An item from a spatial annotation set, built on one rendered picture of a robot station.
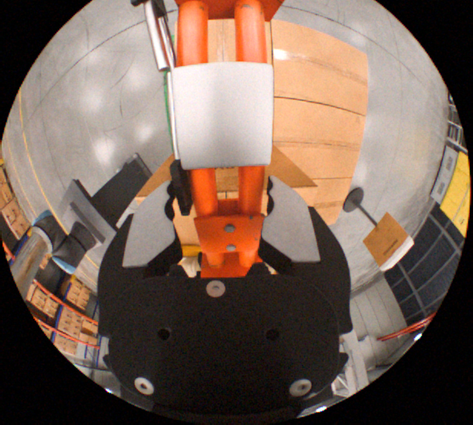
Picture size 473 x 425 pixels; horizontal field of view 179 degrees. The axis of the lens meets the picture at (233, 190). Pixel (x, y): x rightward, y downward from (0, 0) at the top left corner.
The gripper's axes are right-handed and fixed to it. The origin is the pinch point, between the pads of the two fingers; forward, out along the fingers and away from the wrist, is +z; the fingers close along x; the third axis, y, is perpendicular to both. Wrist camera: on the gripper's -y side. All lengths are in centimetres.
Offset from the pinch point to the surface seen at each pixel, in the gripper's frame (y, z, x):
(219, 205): 3.5, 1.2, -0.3
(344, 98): -17, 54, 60
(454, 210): 102, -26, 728
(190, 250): 24.7, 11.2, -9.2
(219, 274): 12.3, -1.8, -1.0
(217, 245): 6.5, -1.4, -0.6
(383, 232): 76, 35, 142
